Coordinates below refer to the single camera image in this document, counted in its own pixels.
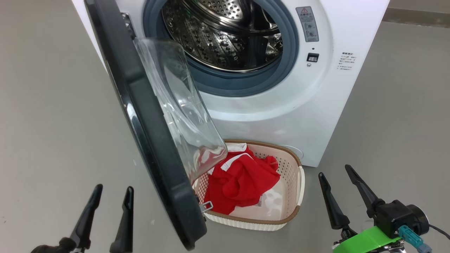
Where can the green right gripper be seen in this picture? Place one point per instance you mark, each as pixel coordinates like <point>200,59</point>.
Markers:
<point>365,242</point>

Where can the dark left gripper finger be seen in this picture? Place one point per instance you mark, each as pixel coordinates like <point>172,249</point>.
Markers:
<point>126,228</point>
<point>88,218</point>

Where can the black round glass washer door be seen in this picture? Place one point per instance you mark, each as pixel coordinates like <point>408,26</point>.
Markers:
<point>147,140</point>

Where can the red and white garment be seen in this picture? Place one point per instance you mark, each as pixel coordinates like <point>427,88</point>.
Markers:
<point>242,182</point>

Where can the cream perforated laundry basket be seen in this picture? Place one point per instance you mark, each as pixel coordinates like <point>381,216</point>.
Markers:
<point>288,196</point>

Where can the white front-load washing machine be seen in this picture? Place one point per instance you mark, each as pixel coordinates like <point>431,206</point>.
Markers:
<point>316,105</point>

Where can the grey warning label sticker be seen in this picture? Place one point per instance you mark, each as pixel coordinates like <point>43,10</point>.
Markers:
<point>308,24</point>

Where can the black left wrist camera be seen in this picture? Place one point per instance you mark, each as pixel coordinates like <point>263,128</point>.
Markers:
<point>52,247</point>

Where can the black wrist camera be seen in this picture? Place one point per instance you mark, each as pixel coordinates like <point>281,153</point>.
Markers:
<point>400,216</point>
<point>52,247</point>

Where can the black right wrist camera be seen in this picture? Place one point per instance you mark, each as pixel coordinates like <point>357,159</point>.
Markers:
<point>400,216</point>

